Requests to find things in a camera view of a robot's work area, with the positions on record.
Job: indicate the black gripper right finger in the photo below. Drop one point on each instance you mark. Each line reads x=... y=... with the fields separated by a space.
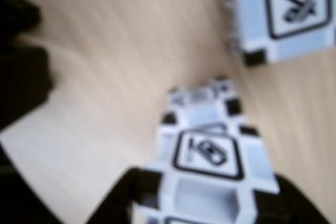
x=288 y=208

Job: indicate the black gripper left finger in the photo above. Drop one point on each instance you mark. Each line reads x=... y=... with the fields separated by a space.
x=123 y=203

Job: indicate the white cube N-shaped symbol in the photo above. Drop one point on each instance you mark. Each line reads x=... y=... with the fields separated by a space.
x=210 y=153

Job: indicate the white cube crossed XB symbol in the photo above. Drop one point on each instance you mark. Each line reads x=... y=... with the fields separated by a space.
x=288 y=11

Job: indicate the white cube G-shaped symbol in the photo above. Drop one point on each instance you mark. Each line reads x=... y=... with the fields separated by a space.
x=202 y=111

